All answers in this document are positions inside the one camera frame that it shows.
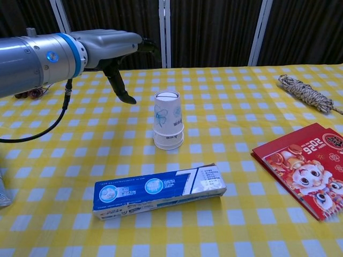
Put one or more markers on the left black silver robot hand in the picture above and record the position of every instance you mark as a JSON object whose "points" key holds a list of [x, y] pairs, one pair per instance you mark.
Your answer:
{"points": [[112, 45]]}

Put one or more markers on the paper cup with slit bottom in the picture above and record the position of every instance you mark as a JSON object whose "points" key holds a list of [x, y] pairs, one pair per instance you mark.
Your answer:
{"points": [[166, 115]]}

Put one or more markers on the paper cup with plain bottom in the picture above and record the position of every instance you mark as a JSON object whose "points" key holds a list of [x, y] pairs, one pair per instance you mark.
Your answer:
{"points": [[160, 137], [168, 146]]}

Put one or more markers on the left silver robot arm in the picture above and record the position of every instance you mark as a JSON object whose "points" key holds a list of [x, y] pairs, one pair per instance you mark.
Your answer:
{"points": [[26, 61]]}

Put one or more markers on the dark red grape bunch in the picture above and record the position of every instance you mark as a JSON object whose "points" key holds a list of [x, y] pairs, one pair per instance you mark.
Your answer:
{"points": [[34, 93]]}

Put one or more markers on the blue white toothpaste box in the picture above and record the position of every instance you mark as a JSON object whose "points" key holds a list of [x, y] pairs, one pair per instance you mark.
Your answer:
{"points": [[150, 187]]}

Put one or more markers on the yellow white checkered tablecloth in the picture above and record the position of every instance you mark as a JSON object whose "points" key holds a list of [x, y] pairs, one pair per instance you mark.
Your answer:
{"points": [[241, 120]]}

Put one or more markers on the red cartoon calendar booklet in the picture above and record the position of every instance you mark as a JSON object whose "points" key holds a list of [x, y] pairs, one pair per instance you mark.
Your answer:
{"points": [[294, 166]]}

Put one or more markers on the white partition frame post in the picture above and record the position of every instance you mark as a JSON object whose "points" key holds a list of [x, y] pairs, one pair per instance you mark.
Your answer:
{"points": [[164, 32], [60, 16], [258, 34]]}

